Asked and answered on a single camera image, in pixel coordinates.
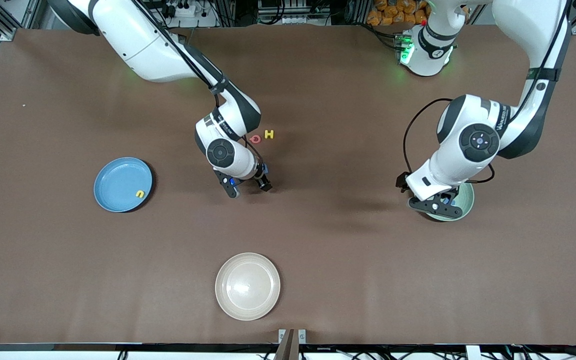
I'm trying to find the orange bagged items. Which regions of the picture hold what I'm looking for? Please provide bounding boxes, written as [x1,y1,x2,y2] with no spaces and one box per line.
[366,0,431,27]

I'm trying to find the black control box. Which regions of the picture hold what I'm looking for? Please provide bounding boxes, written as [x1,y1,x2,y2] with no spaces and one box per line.
[257,0,331,26]

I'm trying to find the green plate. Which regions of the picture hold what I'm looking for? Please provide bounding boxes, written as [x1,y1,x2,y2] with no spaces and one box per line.
[415,181,475,222]

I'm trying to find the beige plate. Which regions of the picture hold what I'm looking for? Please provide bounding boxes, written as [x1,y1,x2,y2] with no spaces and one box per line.
[214,252,282,322]

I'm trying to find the brown table cover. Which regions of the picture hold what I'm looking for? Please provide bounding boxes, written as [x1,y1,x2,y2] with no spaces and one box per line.
[0,24,576,346]

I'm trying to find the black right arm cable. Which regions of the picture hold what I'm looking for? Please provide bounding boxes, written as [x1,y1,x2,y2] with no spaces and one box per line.
[130,0,269,176]

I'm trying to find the white power strip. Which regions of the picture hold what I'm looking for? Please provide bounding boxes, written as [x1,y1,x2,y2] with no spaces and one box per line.
[160,0,198,19]

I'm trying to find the blue plate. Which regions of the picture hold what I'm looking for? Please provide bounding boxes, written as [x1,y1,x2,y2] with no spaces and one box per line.
[93,157,154,214]

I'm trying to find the grey metal bracket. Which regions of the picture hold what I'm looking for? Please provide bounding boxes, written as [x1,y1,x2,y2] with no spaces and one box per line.
[274,328,307,360]

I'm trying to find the black table edge rail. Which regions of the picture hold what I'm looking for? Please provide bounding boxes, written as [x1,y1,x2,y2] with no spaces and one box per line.
[0,343,576,360]

